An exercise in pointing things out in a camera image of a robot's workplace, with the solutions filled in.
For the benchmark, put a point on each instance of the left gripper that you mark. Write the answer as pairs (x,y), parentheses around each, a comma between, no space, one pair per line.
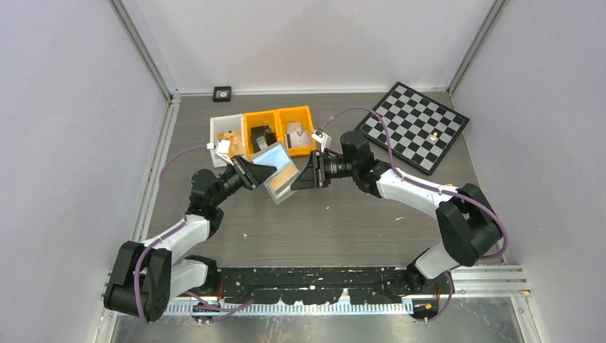
(251,174)

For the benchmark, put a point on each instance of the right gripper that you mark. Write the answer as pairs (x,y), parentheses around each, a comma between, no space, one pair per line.
(314,175)

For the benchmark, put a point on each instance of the clear plastic card holder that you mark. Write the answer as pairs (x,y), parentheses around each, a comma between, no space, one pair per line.
(275,155)

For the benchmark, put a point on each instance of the tan credit card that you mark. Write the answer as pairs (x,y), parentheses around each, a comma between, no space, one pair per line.
(279,186)

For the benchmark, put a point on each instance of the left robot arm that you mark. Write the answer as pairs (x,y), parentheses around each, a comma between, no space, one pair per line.
(147,275)

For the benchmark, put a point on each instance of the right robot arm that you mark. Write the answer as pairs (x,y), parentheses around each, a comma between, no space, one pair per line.
(468,226)

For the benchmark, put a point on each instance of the cards in orange bin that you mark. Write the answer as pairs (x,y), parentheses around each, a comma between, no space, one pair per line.
(296,136)

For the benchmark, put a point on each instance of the black box in bin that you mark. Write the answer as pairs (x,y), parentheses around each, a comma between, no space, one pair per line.
(261,137)

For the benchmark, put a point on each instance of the wooden pieces in bin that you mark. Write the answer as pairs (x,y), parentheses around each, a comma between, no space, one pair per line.
(236,145)

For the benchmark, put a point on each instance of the white storage bin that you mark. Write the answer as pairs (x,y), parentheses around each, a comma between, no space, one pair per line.
(231,128)

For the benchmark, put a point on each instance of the middle orange storage bin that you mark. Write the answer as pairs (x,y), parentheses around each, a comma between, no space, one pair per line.
(260,124)

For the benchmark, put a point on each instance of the orange storage bin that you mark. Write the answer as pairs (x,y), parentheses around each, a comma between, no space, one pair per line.
(300,114)
(260,124)

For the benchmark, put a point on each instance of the right orange storage bin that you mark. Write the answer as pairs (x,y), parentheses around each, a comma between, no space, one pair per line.
(300,114)

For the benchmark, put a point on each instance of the small black square device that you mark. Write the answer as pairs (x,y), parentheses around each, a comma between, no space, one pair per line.
(222,94)

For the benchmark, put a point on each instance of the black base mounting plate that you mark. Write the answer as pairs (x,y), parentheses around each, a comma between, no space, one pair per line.
(317,285)

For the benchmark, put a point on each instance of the black white chessboard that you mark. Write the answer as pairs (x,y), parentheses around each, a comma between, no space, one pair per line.
(411,118)

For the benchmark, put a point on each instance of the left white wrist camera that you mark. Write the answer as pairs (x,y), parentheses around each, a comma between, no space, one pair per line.
(220,153)

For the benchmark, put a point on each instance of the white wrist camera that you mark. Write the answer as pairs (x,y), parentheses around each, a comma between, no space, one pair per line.
(220,153)
(322,138)

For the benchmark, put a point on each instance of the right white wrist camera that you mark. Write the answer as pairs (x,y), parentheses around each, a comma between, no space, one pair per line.
(322,138)

